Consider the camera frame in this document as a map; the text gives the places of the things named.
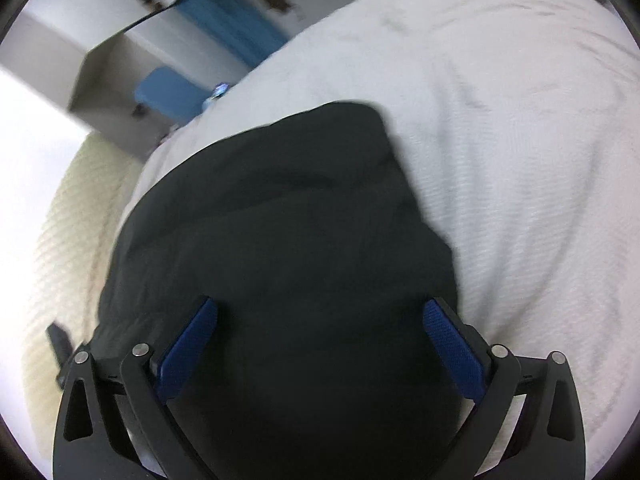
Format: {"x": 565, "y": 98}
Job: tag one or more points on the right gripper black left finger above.
{"x": 113, "y": 421}

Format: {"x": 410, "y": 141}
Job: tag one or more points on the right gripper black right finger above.
{"x": 548, "y": 440}

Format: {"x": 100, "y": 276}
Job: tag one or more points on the black puffer jacket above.
{"x": 308, "y": 238}

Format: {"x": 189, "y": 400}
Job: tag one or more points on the cream quilted headboard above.
{"x": 71, "y": 262}

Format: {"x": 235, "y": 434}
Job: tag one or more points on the blue padded chair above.
{"x": 171, "y": 94}

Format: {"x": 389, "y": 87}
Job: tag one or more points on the small screen device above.
{"x": 220, "y": 90}

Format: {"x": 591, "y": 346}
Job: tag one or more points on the white textured bed cover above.
{"x": 518, "y": 124}

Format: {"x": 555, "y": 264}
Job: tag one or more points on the blue curtain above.
{"x": 237, "y": 26}

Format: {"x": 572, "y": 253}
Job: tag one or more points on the grey wall cabinet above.
{"x": 86, "y": 57}

